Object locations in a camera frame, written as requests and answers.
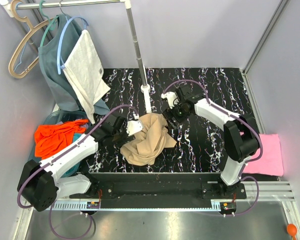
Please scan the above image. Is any teal blue t shirt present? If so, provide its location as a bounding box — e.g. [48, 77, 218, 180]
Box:
[62, 133, 82, 178]

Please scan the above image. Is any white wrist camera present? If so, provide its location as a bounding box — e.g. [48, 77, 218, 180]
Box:
[126, 114, 144, 137]
[161, 91, 179, 109]

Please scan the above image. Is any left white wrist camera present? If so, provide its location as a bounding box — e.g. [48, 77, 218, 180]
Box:
[126, 114, 144, 137]

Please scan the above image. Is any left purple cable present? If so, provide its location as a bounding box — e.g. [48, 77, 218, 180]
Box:
[16, 104, 141, 239]

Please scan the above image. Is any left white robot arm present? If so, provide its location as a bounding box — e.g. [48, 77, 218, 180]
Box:
[17, 114, 144, 212]

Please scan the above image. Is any green hanger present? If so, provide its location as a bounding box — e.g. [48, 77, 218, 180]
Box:
[39, 0, 59, 47]

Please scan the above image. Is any folded pink t shirt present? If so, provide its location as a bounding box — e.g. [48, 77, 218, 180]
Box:
[243, 134, 284, 177]

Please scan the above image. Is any white hanging t shirt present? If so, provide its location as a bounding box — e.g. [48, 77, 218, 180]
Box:
[62, 30, 111, 124]

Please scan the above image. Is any metal clothes rack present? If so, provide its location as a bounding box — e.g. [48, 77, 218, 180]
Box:
[0, 0, 152, 114]

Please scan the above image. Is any orange t shirt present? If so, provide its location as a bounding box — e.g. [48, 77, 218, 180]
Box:
[34, 119, 89, 160]

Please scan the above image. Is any light blue hanger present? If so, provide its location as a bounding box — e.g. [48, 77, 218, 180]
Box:
[57, 16, 90, 75]

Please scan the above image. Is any beige t shirt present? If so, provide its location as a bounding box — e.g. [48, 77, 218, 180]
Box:
[120, 113, 177, 166]

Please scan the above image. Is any orange ball tool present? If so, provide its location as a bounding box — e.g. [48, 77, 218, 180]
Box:
[286, 223, 298, 240]

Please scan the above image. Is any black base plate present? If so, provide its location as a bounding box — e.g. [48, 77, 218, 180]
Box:
[71, 172, 247, 210]

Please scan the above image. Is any beige wooden hanger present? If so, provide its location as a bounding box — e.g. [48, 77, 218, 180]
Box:
[8, 0, 49, 79]

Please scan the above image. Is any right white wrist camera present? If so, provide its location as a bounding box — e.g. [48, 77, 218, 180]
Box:
[161, 91, 179, 109]

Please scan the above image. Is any grey-green hanging t shirt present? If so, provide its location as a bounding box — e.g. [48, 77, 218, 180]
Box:
[38, 14, 110, 115]

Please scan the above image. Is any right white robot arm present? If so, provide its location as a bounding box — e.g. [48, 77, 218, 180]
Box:
[161, 85, 263, 199]

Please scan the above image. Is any aluminium frame rail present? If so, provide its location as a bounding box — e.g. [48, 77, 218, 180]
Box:
[242, 0, 290, 75]

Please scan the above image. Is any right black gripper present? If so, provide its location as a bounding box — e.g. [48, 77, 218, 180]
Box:
[161, 100, 191, 130]

